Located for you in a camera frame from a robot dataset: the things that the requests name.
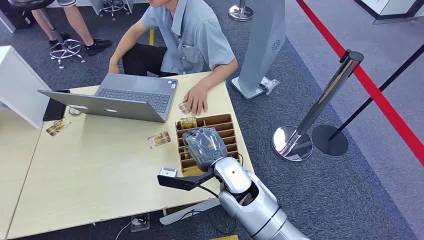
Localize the black stanchion post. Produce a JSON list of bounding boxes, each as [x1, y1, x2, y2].
[[311, 43, 424, 157]]

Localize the black stool seat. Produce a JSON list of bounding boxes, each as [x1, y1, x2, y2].
[[7, 0, 56, 11]]

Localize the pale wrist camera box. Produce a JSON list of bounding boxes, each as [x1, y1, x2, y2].
[[158, 167, 179, 178]]

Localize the white cabinet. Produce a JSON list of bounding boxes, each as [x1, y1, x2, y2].
[[0, 45, 52, 129]]

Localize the grey kiosk stand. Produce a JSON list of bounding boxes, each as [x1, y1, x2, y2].
[[230, 0, 286, 101]]

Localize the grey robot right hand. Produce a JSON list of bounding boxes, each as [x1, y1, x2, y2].
[[182, 127, 229, 173]]

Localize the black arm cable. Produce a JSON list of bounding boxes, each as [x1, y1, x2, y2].
[[195, 183, 220, 200]]

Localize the standing person's legs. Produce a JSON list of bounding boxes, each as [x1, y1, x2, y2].
[[31, 0, 113, 57]]

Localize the white floor cable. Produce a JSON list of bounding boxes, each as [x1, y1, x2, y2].
[[114, 220, 133, 240]]

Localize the chrome stanchion post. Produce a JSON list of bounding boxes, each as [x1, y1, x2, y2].
[[271, 49, 365, 163]]

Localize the patterned card with green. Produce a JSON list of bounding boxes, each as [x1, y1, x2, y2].
[[45, 118, 72, 137]]

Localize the floor power socket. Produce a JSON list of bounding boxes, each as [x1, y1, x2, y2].
[[130, 213, 151, 233]]

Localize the seated person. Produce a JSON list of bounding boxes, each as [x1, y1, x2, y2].
[[108, 0, 239, 117]]

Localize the grey table foot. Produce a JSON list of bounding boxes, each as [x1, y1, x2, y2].
[[159, 198, 222, 226]]

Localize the grey open laptop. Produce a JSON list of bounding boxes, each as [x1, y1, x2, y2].
[[37, 72, 179, 124]]

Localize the red barrier belt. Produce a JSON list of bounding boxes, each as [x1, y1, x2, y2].
[[295, 0, 424, 167]]

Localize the wooden slotted card organiser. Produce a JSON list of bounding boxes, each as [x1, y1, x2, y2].
[[174, 113, 241, 177]]

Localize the patterned brown card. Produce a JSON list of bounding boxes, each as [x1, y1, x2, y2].
[[147, 131, 172, 149]]

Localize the black phone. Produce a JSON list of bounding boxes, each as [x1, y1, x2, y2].
[[42, 89, 71, 122]]

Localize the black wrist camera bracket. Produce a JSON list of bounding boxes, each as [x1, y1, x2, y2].
[[156, 171, 216, 192]]

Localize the chrome stool base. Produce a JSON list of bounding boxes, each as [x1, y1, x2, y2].
[[48, 31, 87, 70], [98, 0, 131, 21]]

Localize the patterned card in organiser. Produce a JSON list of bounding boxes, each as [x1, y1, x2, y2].
[[180, 116, 198, 131]]

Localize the white counter with black trim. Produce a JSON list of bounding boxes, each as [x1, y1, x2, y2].
[[353, 0, 424, 26]]

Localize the chrome stanchion base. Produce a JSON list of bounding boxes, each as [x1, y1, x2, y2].
[[228, 0, 255, 22]]

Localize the clear plastic bag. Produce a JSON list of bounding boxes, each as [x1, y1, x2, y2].
[[259, 76, 280, 96]]

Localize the person's left hand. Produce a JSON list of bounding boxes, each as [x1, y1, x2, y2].
[[182, 84, 209, 116]]

